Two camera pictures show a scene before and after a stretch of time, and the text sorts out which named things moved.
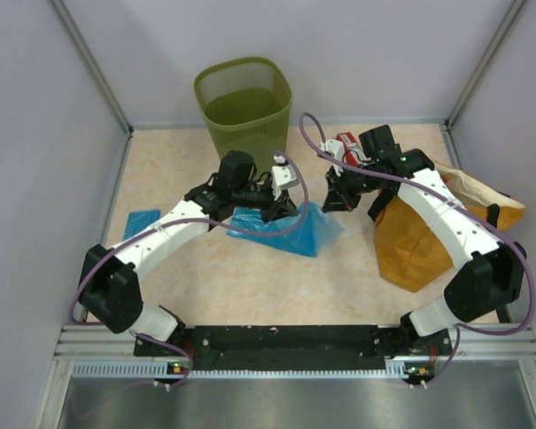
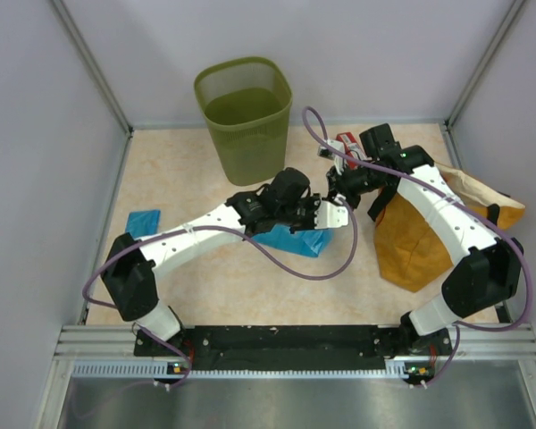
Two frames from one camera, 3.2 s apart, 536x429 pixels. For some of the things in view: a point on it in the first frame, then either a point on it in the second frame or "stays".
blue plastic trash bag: [318, 228] stays
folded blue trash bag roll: [138, 221] stays
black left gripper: [282, 207] → [313, 203]
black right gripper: [338, 198] stays
